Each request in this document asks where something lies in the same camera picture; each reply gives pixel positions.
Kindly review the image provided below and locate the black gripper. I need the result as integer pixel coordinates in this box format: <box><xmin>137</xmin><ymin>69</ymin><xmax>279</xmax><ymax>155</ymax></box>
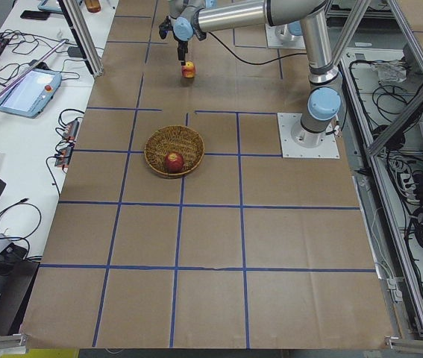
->
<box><xmin>175</xmin><ymin>37</ymin><xmax>188</xmax><ymax>66</ymax></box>

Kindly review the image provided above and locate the red yellow apple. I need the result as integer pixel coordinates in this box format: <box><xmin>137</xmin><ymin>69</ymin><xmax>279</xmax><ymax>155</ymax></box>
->
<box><xmin>181</xmin><ymin>61</ymin><xmax>196</xmax><ymax>79</ymax></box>

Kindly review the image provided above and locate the woven wicker basket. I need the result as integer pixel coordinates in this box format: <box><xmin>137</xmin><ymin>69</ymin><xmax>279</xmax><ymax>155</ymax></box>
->
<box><xmin>144</xmin><ymin>125</ymin><xmax>204</xmax><ymax>178</ymax></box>

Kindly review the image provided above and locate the dark red apple in basket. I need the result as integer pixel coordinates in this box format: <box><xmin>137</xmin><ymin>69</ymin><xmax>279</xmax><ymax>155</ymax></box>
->
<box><xmin>164</xmin><ymin>151</ymin><xmax>184</xmax><ymax>173</ymax></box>

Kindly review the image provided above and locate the black smartphone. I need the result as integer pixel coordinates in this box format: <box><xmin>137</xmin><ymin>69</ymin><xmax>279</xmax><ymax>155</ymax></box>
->
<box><xmin>20</xmin><ymin>10</ymin><xmax>50</xmax><ymax>21</ymax></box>

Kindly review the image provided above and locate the blue teach pendant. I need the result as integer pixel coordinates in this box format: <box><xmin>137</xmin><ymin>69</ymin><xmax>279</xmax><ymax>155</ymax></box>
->
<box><xmin>0</xmin><ymin>69</ymin><xmax>62</xmax><ymax>118</ymax></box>

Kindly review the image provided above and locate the metal stand with green clamp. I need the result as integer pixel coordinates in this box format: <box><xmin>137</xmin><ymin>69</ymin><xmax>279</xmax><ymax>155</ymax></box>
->
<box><xmin>0</xmin><ymin>39</ymin><xmax>69</xmax><ymax>98</ymax></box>

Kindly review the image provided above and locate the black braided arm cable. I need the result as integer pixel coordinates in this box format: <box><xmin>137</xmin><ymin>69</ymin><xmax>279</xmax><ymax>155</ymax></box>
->
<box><xmin>207</xmin><ymin>31</ymin><xmax>309</xmax><ymax>65</ymax></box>

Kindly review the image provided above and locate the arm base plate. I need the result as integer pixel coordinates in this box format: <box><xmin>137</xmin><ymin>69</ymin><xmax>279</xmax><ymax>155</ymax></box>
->
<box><xmin>266</xmin><ymin>25</ymin><xmax>305</xmax><ymax>50</ymax></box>
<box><xmin>277</xmin><ymin>113</ymin><xmax>339</xmax><ymax>160</ymax></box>

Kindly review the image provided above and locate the aluminium frame post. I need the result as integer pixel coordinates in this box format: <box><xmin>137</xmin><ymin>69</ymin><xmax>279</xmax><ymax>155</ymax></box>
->
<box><xmin>58</xmin><ymin>0</ymin><xmax>104</xmax><ymax>78</ymax></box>

